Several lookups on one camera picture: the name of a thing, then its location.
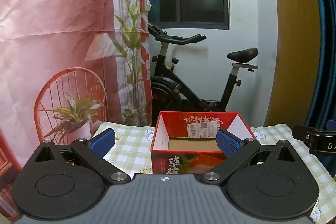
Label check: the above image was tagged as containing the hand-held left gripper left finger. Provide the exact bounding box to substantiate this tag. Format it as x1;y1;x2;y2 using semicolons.
34;128;131;185

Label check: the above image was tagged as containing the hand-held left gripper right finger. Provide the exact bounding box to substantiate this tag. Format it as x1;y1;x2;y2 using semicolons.
201;129;300;185

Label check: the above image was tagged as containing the red strawberry print cardboard box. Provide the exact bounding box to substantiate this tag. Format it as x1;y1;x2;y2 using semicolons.
150;111;256;175

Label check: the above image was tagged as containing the green checked bunny tablecloth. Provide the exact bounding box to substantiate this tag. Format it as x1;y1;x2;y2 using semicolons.
91;121;332;223

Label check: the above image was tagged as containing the black exercise bike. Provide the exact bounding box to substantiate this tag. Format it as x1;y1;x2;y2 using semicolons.
147;22;259;127

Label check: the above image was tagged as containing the yellow wooden door panel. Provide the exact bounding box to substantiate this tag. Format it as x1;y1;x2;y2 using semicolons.
265;0;322;128

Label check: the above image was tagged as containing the blue curtain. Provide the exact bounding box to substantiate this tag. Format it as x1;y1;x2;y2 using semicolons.
304;0;336;126

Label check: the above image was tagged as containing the printed pink backdrop cloth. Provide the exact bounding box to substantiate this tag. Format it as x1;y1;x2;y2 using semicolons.
0;0;153;222

